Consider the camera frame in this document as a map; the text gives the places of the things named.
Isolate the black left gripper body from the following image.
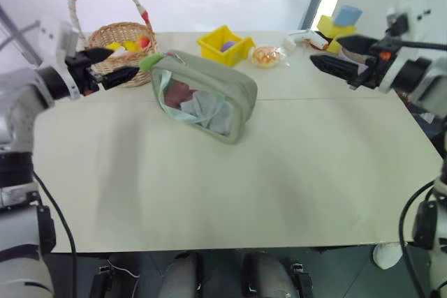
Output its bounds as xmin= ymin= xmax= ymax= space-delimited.
xmin=64 ymin=50 xmax=106 ymax=96

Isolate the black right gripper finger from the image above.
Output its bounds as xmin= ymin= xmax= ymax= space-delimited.
xmin=309 ymin=54 xmax=361 ymax=85
xmin=336 ymin=34 xmax=377 ymax=56

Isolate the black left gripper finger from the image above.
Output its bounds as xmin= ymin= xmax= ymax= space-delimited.
xmin=85 ymin=47 xmax=116 ymax=66
xmin=101 ymin=66 xmax=141 ymax=91

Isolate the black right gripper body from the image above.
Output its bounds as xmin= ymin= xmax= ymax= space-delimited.
xmin=348 ymin=39 xmax=393 ymax=91

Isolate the green fabric pouch bag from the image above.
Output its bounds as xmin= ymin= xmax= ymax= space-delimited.
xmin=149 ymin=50 xmax=258 ymax=147

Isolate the yellow toy fruit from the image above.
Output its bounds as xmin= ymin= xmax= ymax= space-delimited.
xmin=105 ymin=40 xmax=139 ymax=53

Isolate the blue foam block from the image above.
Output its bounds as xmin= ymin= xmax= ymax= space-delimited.
xmin=332 ymin=5 xmax=363 ymax=28

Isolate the green zipper pull tag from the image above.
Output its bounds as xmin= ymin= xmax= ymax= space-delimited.
xmin=139 ymin=53 xmax=166 ymax=71

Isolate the yellow foam block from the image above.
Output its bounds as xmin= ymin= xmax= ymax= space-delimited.
xmin=316 ymin=15 xmax=358 ymax=55

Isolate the orange red toy fruit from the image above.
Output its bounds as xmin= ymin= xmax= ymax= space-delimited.
xmin=135 ymin=33 xmax=153 ymax=50

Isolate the white handheld device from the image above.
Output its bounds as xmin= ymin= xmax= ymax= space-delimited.
xmin=280 ymin=29 xmax=330 ymax=52

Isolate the pink cloth item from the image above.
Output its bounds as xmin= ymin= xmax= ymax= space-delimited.
xmin=164 ymin=80 xmax=196 ymax=110

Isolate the wrapped bread bun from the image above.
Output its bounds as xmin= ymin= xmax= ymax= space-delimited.
xmin=251 ymin=43 xmax=291 ymax=69

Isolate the light grey cloth item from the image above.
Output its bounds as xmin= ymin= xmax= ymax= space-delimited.
xmin=179 ymin=91 xmax=232 ymax=135

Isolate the yellow plastic bin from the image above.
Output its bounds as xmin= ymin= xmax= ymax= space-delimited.
xmin=196 ymin=25 xmax=256 ymax=68

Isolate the white round table clamp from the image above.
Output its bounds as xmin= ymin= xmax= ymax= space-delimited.
xmin=372 ymin=241 xmax=403 ymax=271

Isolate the wicker basket with handle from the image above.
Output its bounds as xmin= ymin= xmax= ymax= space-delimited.
xmin=67 ymin=0 xmax=161 ymax=89

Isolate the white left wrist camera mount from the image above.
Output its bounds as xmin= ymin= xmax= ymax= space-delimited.
xmin=20 ymin=18 xmax=83 ymax=100

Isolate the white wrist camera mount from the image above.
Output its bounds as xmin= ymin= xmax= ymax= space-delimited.
xmin=20 ymin=18 xmax=83 ymax=100
xmin=379 ymin=0 xmax=444 ymax=95

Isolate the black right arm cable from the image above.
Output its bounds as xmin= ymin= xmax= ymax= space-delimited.
xmin=382 ymin=38 xmax=447 ymax=298

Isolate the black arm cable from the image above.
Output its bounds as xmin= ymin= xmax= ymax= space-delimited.
xmin=32 ymin=170 xmax=78 ymax=298
xmin=382 ymin=38 xmax=447 ymax=298

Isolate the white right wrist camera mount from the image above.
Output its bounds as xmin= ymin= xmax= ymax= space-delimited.
xmin=379 ymin=0 xmax=444 ymax=95

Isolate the grey metal frame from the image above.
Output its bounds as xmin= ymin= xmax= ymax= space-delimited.
xmin=0 ymin=3 xmax=40 ymax=55

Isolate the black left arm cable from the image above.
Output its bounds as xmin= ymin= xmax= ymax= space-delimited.
xmin=32 ymin=170 xmax=78 ymax=298

